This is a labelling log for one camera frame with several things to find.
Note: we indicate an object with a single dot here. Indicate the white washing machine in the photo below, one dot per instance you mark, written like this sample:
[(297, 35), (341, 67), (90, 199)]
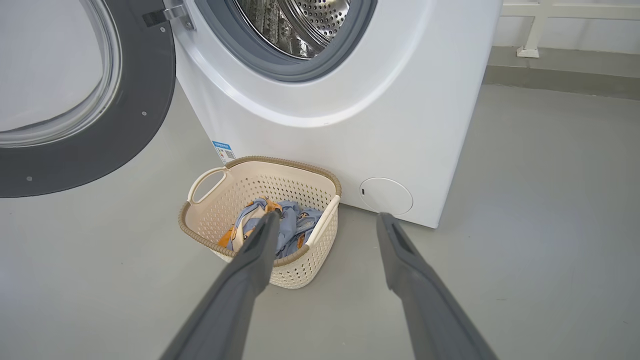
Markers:
[(350, 125)]

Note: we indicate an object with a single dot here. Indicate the blue cartoon print garment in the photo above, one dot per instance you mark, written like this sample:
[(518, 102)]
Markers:
[(295, 225)]

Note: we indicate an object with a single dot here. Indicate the white frame furniture leg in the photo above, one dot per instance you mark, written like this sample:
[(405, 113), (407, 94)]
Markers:
[(535, 30)]

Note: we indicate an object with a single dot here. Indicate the round washing machine door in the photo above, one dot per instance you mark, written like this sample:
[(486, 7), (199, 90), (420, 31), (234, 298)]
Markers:
[(140, 125)]

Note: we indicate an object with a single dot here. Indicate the blue shirt large orange print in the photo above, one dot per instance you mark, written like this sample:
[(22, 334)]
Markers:
[(226, 239)]

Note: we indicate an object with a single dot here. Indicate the cream perforated laundry basket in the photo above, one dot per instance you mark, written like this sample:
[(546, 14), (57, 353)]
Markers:
[(300, 190)]

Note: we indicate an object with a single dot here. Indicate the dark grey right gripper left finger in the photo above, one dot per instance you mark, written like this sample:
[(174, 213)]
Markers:
[(230, 315)]

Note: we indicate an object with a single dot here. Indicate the blue energy label sticker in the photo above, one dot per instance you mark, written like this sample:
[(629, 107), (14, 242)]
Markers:
[(223, 151)]

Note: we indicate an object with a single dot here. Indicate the metal door hinge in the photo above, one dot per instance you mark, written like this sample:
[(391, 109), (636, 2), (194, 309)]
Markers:
[(175, 11)]

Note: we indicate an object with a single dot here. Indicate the stainless steel washing machine drum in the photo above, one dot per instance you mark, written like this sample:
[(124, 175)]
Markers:
[(320, 15)]

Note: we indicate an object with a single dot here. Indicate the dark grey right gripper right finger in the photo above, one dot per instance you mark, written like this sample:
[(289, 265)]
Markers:
[(430, 320)]

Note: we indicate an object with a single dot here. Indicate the round white filter cover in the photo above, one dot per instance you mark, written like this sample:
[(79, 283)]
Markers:
[(385, 196)]

